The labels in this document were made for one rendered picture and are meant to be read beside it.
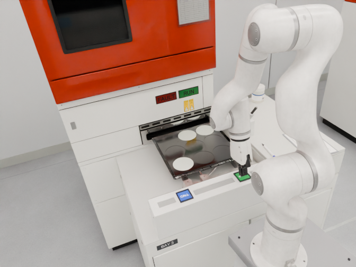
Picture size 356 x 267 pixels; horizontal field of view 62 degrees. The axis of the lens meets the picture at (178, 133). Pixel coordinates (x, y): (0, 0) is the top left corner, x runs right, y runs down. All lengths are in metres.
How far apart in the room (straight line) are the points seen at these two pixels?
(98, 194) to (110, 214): 0.20
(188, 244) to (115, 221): 0.80
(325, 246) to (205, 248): 0.49
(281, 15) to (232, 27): 2.67
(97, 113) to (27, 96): 1.64
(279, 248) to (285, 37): 0.64
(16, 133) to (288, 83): 2.87
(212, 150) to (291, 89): 0.81
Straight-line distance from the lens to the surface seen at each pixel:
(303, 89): 0.77
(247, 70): 0.96
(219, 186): 1.23
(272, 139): 1.49
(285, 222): 0.95
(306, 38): 0.76
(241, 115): 1.10
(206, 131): 1.64
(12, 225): 2.81
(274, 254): 1.07
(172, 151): 1.52
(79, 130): 1.58
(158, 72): 1.47
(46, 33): 1.35
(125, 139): 1.64
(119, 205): 1.94
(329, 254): 1.22
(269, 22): 0.72
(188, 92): 1.63
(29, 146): 3.37
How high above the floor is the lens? 1.82
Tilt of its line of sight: 34 degrees down
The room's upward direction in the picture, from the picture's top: 6 degrees counter-clockwise
